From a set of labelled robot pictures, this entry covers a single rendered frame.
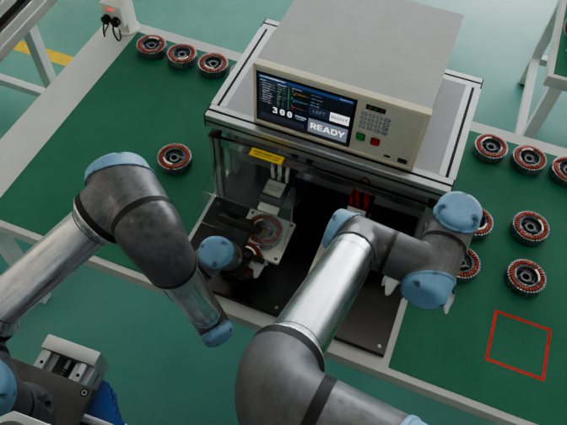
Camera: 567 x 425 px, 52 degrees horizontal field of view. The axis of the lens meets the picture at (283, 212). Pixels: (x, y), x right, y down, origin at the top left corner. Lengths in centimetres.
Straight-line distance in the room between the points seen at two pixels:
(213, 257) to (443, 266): 60
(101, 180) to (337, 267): 46
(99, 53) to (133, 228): 148
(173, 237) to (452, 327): 97
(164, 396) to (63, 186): 91
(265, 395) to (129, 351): 188
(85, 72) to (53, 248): 131
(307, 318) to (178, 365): 173
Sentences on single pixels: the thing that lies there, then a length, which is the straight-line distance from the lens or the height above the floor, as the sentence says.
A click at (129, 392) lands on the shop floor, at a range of 242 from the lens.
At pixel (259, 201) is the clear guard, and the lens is 147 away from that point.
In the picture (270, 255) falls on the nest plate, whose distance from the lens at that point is 171.
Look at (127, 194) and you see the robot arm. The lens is 102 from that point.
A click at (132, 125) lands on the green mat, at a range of 210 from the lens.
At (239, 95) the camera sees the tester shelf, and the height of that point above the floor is 111.
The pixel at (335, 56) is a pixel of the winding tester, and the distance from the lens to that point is 146.
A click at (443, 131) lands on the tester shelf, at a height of 111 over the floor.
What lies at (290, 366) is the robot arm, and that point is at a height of 166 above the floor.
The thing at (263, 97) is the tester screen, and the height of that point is 122.
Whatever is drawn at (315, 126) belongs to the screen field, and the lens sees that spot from 149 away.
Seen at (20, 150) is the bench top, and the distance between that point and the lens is 214.
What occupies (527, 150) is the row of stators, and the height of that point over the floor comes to 78.
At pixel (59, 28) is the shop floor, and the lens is 382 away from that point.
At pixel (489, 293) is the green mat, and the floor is 75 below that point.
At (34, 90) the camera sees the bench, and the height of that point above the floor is 20.
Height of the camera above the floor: 227
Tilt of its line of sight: 56 degrees down
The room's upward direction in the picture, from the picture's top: 3 degrees clockwise
